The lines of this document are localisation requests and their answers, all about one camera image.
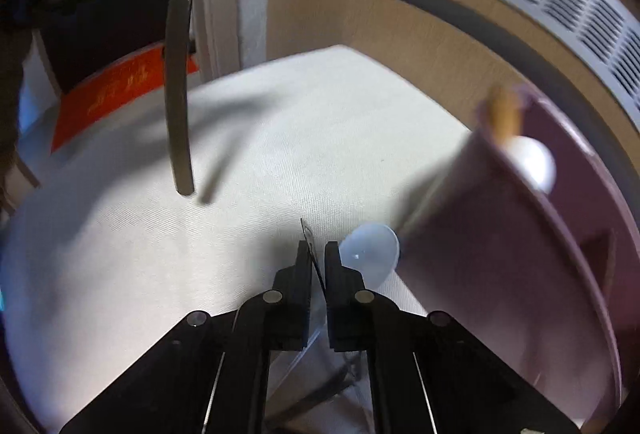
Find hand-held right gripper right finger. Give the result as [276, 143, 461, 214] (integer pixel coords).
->
[323, 240, 585, 434]

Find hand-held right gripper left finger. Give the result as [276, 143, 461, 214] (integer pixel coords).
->
[59, 240, 315, 434]

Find blue-grey ceramic spoon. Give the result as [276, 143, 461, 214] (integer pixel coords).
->
[339, 222, 401, 290]

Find maroon plastic utensil holder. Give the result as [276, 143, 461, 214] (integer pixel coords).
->
[400, 81, 626, 426]

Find long dark metal spoon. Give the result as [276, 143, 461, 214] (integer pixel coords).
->
[164, 0, 231, 199]

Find small spoon with white ball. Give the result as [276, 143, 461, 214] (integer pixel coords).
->
[505, 135, 557, 195]

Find wooden spoon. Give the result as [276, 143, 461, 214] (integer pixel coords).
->
[477, 84, 527, 148]

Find wooden radiator cabinet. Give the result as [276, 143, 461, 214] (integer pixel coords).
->
[267, 0, 640, 235]

